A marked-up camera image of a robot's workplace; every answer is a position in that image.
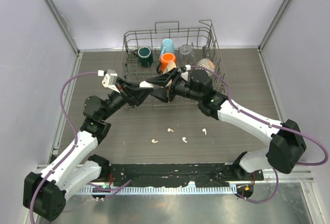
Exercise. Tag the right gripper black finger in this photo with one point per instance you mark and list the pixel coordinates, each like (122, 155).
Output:
(164, 79)
(161, 94)

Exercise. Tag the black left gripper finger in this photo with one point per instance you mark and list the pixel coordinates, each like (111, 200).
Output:
(124, 85)
(137, 96)

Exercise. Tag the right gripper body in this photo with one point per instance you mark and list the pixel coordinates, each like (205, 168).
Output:
(179, 87)

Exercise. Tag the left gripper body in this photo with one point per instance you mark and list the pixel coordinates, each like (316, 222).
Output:
(120, 98)

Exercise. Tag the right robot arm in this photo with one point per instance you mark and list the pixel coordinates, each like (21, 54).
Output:
(284, 144)

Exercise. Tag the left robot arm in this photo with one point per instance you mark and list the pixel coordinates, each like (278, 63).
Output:
(47, 192)

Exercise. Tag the beige oval plate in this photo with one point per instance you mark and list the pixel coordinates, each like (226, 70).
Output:
(168, 68)

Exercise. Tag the orange mug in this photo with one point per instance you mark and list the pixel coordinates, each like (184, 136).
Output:
(165, 59)

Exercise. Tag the clear glass cup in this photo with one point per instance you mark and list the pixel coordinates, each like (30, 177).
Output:
(186, 54)

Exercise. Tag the dark green mug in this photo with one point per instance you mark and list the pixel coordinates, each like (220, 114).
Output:
(144, 55)

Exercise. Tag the light blue cup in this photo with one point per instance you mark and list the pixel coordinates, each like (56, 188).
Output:
(167, 46)

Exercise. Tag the striped ceramic bowl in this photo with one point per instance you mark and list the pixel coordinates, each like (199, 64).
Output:
(206, 63)

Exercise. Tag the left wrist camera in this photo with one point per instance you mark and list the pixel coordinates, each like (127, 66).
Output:
(109, 79)

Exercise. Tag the grey wire dish rack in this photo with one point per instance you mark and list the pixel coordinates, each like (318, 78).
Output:
(181, 66)

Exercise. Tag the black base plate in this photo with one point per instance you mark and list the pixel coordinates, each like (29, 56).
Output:
(176, 175)

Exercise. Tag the white slotted cable duct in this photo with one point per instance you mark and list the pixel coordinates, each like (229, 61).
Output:
(188, 190)

